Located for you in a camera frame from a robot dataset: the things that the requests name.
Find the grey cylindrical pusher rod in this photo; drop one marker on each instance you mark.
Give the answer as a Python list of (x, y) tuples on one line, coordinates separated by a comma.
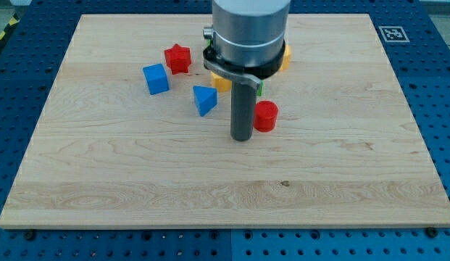
[(243, 100)]

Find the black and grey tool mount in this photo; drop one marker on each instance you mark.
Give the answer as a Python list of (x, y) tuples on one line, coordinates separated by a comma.
[(247, 62)]

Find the red cylinder block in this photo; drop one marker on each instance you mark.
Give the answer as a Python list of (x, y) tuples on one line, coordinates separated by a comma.
[(265, 116)]

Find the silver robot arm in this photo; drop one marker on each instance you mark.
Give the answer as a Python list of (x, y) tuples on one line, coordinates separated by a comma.
[(248, 20)]

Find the yellow hexagon block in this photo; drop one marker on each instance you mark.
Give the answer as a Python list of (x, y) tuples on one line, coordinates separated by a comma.
[(286, 58)]

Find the green block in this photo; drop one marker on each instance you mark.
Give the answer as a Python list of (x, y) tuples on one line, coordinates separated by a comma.
[(261, 86)]

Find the yellow block near rod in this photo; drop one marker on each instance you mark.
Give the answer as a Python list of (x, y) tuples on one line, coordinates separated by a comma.
[(220, 83)]

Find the blue triangle block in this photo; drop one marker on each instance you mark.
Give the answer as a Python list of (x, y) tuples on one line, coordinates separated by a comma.
[(205, 99)]

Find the red star block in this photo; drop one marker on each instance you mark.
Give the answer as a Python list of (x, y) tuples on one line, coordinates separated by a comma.
[(178, 58)]

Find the blue cube block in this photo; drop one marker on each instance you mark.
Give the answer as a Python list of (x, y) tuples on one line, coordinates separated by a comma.
[(156, 79)]

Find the wooden board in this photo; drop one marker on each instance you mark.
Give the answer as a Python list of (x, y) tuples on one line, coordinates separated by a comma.
[(346, 151)]

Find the white fiducial marker tag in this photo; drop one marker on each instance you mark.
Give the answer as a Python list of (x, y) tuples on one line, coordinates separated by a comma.
[(393, 34)]

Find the yellow black hazard tape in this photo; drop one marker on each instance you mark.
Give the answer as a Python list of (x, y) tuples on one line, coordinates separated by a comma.
[(7, 32)]

